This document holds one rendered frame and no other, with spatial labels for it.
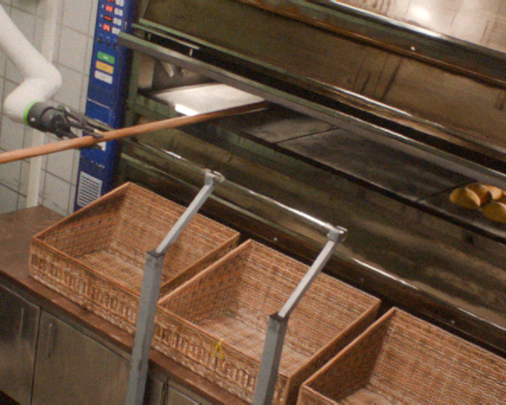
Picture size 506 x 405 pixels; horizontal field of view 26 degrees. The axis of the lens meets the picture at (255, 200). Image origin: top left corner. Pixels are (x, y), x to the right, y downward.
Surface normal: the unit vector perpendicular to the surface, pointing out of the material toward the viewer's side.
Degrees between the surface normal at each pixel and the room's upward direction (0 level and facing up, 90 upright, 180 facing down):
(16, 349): 90
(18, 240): 0
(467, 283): 70
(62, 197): 90
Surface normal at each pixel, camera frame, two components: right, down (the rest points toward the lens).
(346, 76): -0.52, -0.15
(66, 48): -0.62, 0.18
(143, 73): 0.77, 0.34
